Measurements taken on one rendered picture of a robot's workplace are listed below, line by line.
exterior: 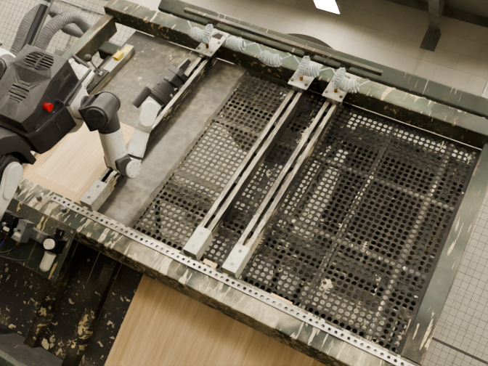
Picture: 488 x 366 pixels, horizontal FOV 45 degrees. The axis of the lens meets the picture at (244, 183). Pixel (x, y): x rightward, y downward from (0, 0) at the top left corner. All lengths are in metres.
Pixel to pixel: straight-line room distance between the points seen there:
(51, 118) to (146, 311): 0.94
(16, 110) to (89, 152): 0.66
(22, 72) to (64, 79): 0.15
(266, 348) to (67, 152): 1.28
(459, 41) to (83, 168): 5.74
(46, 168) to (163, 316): 0.87
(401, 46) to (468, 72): 0.86
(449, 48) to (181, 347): 5.84
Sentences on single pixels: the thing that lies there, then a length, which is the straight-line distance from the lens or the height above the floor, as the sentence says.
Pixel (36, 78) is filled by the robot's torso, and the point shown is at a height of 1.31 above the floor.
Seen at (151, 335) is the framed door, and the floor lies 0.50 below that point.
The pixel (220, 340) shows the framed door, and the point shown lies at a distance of 2.60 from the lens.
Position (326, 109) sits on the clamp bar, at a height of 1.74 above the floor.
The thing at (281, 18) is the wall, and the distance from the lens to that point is 8.22.
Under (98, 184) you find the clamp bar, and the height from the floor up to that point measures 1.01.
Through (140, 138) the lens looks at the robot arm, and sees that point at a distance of 2.50.
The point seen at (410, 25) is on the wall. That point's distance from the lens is 7.87.
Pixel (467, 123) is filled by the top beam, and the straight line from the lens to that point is 2.88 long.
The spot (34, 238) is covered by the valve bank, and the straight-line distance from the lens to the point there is 2.65.
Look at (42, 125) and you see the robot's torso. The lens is 2.33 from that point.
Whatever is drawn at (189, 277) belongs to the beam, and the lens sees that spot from 2.38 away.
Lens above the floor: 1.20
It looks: 1 degrees up
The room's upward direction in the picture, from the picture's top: 23 degrees clockwise
